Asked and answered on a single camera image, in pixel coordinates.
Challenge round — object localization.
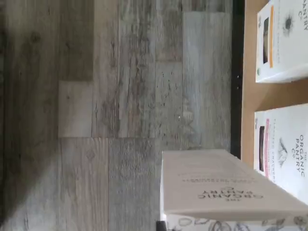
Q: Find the white box green strip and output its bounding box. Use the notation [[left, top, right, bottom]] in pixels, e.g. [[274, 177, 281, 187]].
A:
[[160, 149, 308, 231]]

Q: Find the brown wooden shelf board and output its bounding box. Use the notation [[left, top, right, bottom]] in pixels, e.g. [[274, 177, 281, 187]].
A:
[[241, 0, 308, 169]]

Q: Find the white box pink strip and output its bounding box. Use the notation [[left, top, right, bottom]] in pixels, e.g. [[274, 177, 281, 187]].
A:
[[254, 103, 308, 203]]

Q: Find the black metal shelf rack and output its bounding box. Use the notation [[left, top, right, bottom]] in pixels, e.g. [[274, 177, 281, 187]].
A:
[[230, 0, 246, 161]]

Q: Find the white box orange strip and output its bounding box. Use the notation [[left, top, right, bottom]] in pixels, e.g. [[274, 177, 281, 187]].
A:
[[255, 0, 308, 84]]

